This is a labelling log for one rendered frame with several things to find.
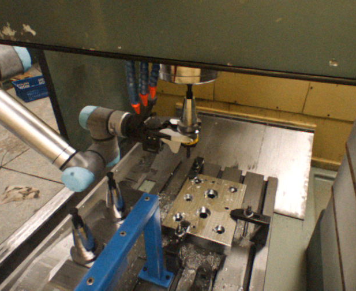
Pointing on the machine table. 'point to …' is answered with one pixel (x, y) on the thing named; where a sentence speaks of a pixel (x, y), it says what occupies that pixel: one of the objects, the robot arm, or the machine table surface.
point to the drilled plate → (215, 242)
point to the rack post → (154, 254)
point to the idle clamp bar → (199, 283)
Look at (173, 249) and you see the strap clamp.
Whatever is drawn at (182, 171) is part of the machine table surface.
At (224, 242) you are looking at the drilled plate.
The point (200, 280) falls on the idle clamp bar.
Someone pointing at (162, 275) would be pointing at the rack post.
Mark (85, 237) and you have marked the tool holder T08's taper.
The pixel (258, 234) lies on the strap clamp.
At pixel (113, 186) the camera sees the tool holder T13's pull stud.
